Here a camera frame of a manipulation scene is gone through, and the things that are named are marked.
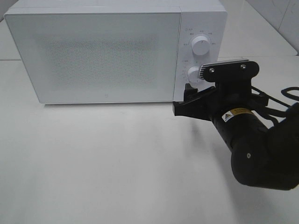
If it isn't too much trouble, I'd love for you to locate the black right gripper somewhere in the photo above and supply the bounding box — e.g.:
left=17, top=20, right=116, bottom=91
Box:
left=172, top=80, right=255, bottom=124

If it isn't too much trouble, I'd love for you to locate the white dial knob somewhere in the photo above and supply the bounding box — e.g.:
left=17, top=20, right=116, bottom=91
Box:
left=187, top=66, right=201, bottom=83
left=191, top=35, right=211, bottom=56

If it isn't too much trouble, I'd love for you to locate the white microwave door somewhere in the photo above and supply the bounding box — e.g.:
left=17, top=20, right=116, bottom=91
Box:
left=6, top=13, right=180, bottom=104

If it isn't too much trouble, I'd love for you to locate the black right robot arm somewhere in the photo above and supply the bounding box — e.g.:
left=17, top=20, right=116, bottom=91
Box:
left=173, top=84, right=299, bottom=190

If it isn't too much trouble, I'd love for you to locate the white microwave oven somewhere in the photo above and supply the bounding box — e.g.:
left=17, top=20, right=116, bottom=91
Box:
left=4, top=0, right=228, bottom=103

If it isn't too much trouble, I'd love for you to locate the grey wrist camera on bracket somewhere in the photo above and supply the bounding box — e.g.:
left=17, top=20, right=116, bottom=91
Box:
left=199, top=59, right=259, bottom=83

